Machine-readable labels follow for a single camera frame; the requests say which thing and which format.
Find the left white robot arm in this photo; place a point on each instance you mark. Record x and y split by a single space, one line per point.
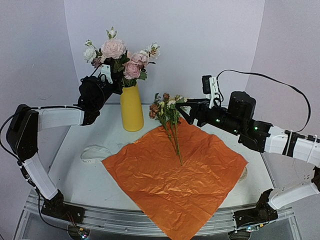
24 129

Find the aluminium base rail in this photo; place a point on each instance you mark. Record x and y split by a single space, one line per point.
39 220

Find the cream printed ribbon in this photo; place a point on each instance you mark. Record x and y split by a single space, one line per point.
94 154

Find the orange yellow wrapping paper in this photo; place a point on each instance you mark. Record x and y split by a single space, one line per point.
149 171

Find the loose bouquet flower stems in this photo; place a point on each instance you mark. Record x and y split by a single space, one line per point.
163 109

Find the yellow ceramic vase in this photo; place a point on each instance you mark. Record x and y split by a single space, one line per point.
131 109

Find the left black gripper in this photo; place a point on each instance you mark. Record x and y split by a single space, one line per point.
119 87

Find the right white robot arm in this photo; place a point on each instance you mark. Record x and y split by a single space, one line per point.
270 141

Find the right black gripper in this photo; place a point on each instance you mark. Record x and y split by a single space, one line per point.
201 113

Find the white and pink flowers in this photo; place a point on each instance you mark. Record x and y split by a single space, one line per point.
93 55

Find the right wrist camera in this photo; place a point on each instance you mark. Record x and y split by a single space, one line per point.
211 89

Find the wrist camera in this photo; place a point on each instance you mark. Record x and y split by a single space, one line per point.
211 89
106 71

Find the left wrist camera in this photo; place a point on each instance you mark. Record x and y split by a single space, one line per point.
106 71

